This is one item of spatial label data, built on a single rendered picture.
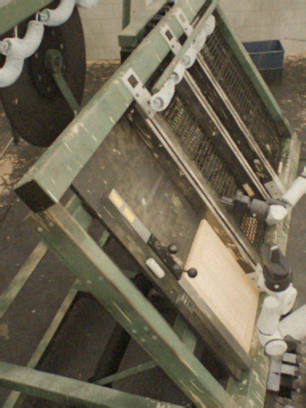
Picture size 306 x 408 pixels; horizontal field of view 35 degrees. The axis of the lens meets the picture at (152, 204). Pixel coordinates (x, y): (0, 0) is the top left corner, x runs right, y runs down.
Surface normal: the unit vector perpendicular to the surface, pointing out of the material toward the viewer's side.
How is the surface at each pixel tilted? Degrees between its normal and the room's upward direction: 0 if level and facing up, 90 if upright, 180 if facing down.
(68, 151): 58
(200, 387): 90
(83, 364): 0
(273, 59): 90
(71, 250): 90
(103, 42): 90
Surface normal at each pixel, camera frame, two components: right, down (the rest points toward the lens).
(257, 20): -0.11, 0.62
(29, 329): -0.08, -0.79
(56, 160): 0.76, -0.31
